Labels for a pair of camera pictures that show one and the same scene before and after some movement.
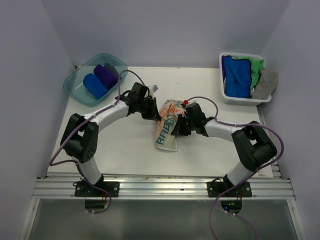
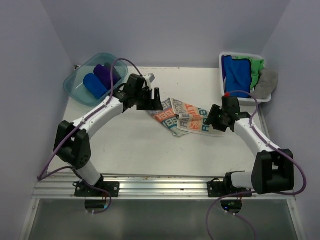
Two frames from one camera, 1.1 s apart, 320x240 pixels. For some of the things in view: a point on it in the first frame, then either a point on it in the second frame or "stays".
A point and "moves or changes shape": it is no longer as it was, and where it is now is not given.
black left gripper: (153, 114) → (150, 106)
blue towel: (94, 85) stays
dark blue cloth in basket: (238, 74) stays
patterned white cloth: (169, 110) moves or changes shape
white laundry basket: (239, 101) stays
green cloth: (257, 65) stays
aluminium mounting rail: (160, 189) stays
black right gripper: (178, 130) → (211, 119)
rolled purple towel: (107, 78) stays
